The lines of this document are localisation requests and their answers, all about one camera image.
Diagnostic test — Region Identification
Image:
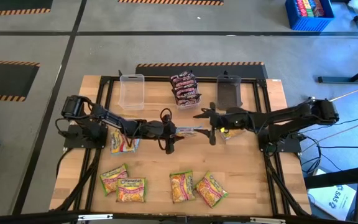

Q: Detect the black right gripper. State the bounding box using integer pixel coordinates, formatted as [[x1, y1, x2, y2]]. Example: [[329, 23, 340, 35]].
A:
[[193, 101, 231, 146]]

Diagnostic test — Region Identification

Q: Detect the dark grey plastic bin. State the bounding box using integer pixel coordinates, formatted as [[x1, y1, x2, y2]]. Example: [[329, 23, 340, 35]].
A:
[[215, 73, 244, 111]]

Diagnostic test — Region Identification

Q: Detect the black hazard-striped floor mat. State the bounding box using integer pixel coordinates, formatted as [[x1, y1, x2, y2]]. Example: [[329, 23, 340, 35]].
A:
[[0, 59, 40, 102], [118, 0, 224, 6], [135, 61, 269, 79], [0, 0, 53, 17]]

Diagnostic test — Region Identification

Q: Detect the silver metal bracket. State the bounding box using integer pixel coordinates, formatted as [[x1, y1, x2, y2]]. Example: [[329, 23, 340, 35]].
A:
[[78, 213, 113, 222], [249, 217, 287, 224]]

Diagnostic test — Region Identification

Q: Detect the black aluminium table frame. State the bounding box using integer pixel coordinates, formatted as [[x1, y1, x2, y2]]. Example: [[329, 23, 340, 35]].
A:
[[54, 75, 310, 224]]

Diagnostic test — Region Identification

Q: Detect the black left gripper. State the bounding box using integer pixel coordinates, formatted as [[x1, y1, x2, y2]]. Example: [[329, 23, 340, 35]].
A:
[[158, 114, 186, 156]]

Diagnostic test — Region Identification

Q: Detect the black desk leg frame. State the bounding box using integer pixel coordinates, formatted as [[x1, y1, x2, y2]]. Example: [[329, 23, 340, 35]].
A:
[[318, 60, 358, 84]]

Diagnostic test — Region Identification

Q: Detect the yellow extension cable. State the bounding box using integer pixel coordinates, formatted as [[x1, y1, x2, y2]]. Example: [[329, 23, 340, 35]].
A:
[[329, 81, 358, 103]]

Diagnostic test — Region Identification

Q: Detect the black desk beam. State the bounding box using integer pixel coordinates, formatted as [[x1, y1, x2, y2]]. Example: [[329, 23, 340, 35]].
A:
[[303, 164, 358, 190]]

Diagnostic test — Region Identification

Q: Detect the blue plastic crate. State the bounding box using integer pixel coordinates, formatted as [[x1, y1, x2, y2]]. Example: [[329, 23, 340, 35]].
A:
[[285, 0, 335, 31]]

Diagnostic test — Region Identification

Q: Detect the blue Maruchan ramen packet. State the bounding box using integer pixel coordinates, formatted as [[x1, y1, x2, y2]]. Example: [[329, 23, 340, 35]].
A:
[[109, 129, 139, 156], [116, 136, 141, 154], [175, 125, 204, 138], [219, 128, 247, 141]]

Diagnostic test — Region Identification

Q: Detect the clear plastic bin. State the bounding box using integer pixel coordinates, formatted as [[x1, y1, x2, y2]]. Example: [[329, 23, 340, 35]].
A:
[[117, 73, 145, 111], [170, 77, 202, 110]]

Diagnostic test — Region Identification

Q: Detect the red box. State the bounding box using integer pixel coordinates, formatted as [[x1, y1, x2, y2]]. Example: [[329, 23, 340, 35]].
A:
[[296, 0, 307, 17]]

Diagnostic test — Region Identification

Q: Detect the maroon box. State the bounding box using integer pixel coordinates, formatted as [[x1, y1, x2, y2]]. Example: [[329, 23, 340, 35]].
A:
[[314, 0, 325, 17]]

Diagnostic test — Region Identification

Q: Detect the green lime chili ramen packet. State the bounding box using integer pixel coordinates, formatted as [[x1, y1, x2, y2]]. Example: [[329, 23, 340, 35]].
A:
[[195, 171, 229, 208], [169, 170, 196, 203], [99, 164, 129, 197], [116, 177, 147, 203]]

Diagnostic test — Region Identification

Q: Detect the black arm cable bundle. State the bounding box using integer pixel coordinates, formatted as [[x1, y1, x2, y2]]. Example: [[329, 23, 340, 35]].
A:
[[54, 147, 102, 214], [264, 149, 310, 217]]

